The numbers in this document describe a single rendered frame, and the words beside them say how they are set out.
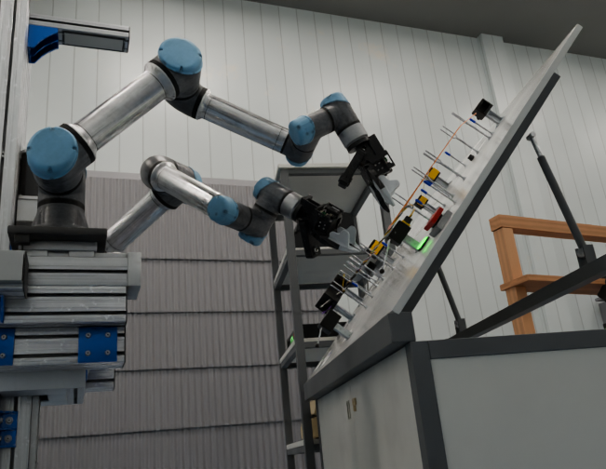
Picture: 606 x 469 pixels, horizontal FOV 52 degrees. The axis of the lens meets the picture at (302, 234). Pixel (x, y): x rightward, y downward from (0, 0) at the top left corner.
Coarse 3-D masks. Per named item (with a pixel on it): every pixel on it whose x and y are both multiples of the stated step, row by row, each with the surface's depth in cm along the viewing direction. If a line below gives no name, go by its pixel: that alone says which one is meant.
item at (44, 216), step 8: (48, 200) 156; (56, 200) 156; (64, 200) 156; (72, 200) 158; (40, 208) 156; (48, 208) 155; (56, 208) 155; (64, 208) 155; (72, 208) 157; (80, 208) 159; (40, 216) 155; (48, 216) 153; (56, 216) 153; (64, 216) 154; (72, 216) 155; (80, 216) 158; (32, 224) 155; (40, 224) 152; (48, 224) 152; (56, 224) 152; (64, 224) 152; (72, 224) 154; (80, 224) 157
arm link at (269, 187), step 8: (256, 184) 178; (264, 184) 177; (272, 184) 177; (280, 184) 178; (256, 192) 178; (264, 192) 176; (272, 192) 176; (280, 192) 175; (288, 192) 175; (264, 200) 176; (272, 200) 175; (280, 200) 174; (272, 208) 176
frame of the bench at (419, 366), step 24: (504, 336) 136; (528, 336) 136; (552, 336) 137; (576, 336) 138; (600, 336) 139; (408, 360) 133; (432, 384) 129; (432, 408) 128; (432, 432) 126; (432, 456) 124
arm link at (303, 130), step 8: (312, 112) 171; (320, 112) 170; (328, 112) 170; (296, 120) 168; (304, 120) 168; (312, 120) 168; (320, 120) 169; (328, 120) 169; (296, 128) 167; (304, 128) 167; (312, 128) 168; (320, 128) 169; (328, 128) 170; (296, 136) 169; (304, 136) 167; (312, 136) 168; (320, 136) 171; (296, 144) 171; (304, 144) 171; (312, 144) 174
